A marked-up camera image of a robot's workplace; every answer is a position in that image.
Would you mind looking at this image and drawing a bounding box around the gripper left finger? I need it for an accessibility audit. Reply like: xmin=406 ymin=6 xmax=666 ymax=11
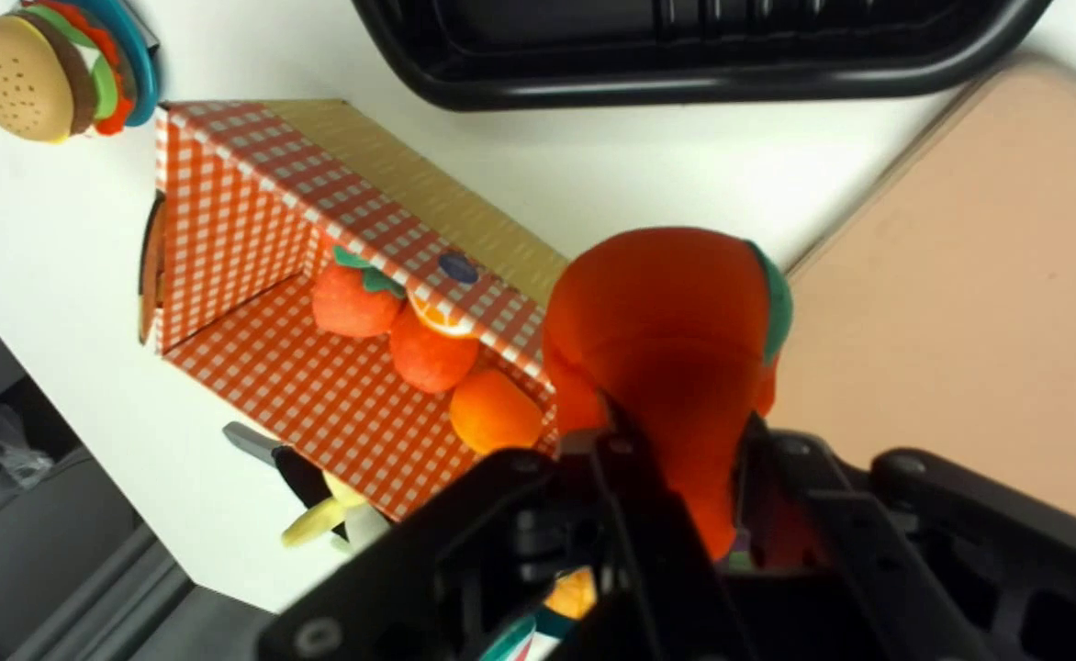
xmin=257 ymin=393 xmax=746 ymax=661

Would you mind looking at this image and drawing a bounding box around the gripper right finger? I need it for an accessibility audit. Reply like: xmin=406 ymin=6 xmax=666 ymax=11
xmin=731 ymin=413 xmax=1076 ymax=661

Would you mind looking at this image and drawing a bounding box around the orange plush toy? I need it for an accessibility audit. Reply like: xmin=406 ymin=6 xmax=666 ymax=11
xmin=542 ymin=227 xmax=794 ymax=561

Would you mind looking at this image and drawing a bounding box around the orange plush fruit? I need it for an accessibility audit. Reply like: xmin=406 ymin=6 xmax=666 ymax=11
xmin=449 ymin=368 xmax=545 ymax=456

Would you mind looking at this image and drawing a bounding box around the plush penguin toy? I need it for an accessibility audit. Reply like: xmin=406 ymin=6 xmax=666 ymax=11
xmin=222 ymin=421 xmax=394 ymax=555

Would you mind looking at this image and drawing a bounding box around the red plush strawberry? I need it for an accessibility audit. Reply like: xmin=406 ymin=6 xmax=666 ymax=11
xmin=388 ymin=305 xmax=481 ymax=395
xmin=311 ymin=245 xmax=407 ymax=340

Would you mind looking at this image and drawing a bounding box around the orange slice toy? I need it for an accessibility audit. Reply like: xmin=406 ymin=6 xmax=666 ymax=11
xmin=407 ymin=290 xmax=481 ymax=341

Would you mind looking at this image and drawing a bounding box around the orange checkered cardboard box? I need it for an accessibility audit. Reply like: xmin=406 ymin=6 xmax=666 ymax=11
xmin=139 ymin=98 xmax=569 ymax=522

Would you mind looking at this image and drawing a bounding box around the plush burger toy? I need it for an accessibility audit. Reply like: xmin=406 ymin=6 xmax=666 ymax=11
xmin=0 ymin=0 xmax=162 ymax=143

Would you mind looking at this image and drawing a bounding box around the beige cutting board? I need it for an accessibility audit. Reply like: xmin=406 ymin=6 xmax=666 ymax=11
xmin=766 ymin=52 xmax=1076 ymax=521

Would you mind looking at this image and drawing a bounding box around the black plastic tray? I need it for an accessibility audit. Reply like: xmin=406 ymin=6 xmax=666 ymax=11
xmin=352 ymin=0 xmax=1054 ymax=113

